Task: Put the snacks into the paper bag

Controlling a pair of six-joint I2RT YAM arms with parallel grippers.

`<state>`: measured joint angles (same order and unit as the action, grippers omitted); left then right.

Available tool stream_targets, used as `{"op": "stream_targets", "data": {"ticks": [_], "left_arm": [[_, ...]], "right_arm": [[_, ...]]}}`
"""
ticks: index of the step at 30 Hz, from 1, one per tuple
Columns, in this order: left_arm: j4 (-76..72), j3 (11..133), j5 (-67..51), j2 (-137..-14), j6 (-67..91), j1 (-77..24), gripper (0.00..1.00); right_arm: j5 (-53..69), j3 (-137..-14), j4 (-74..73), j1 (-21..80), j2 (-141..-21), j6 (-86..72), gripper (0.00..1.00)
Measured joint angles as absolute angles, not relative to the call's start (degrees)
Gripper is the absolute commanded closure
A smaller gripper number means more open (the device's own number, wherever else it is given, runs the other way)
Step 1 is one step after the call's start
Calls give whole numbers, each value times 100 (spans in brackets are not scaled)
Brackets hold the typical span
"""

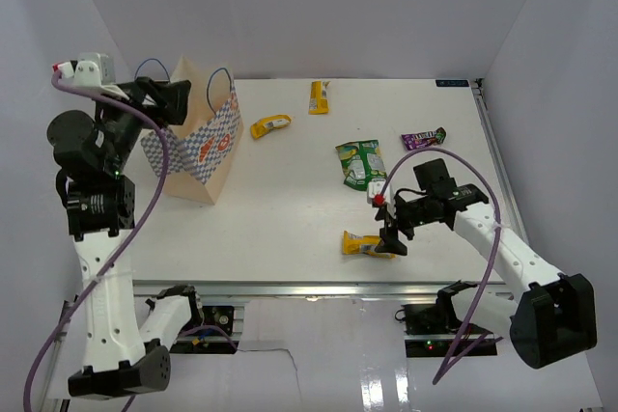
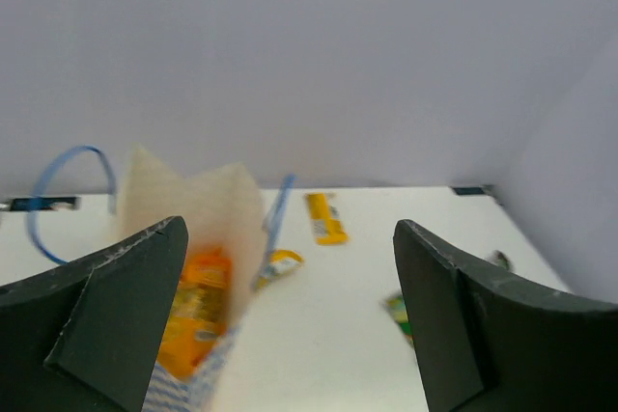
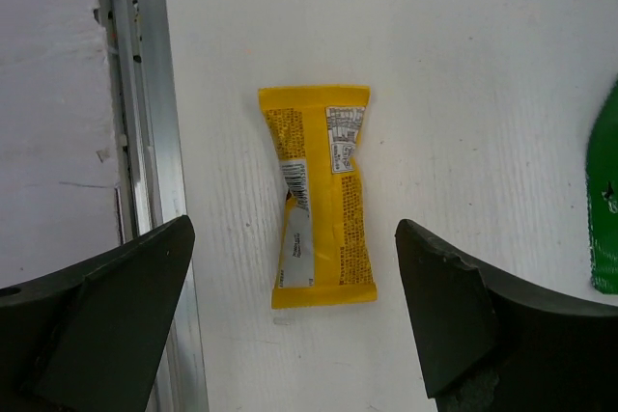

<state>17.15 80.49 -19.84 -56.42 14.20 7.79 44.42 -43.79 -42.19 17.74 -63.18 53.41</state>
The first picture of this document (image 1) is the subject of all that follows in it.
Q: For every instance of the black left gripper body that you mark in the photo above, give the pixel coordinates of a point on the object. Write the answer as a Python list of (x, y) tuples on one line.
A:
[(155, 110)]

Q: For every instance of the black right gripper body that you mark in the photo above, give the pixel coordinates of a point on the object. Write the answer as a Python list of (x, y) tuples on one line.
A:
[(409, 214)]

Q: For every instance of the yellow snack bar wrapper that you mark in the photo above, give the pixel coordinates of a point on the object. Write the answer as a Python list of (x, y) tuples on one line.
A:
[(353, 244)]

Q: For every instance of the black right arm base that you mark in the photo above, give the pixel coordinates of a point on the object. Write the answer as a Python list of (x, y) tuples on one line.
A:
[(426, 336)]

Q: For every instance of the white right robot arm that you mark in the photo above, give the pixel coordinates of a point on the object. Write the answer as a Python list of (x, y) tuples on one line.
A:
[(551, 315)]

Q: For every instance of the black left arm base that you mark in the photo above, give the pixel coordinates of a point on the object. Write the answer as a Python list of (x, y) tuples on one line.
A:
[(213, 334)]

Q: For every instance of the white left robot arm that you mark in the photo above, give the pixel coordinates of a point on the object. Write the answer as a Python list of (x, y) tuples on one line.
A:
[(122, 358)]

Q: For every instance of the blue checkered paper bag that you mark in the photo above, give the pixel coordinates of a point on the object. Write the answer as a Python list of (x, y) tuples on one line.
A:
[(202, 149)]

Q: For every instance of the green Fox's candy bag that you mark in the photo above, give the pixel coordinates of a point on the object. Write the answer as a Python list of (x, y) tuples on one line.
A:
[(361, 163)]

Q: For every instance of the purple M&M's packet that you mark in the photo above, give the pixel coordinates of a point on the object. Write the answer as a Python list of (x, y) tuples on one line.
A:
[(415, 141)]

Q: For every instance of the yellow snack pack curled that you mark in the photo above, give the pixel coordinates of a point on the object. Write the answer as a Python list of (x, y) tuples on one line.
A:
[(264, 126)]

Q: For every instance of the blue table corner label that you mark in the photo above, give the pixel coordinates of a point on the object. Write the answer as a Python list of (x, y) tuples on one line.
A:
[(452, 83)]

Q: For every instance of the yellow snack bar far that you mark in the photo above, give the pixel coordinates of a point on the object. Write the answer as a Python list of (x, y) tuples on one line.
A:
[(318, 102)]

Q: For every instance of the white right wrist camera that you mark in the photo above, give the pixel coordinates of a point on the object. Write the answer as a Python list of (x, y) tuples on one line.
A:
[(378, 193)]

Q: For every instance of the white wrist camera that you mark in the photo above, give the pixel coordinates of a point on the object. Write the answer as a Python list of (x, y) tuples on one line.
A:
[(378, 193), (91, 71)]

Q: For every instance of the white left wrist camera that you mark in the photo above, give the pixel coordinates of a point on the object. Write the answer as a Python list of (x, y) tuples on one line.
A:
[(91, 71)]

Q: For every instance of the aluminium table edge rail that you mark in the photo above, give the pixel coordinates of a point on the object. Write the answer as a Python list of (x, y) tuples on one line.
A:
[(315, 289)]

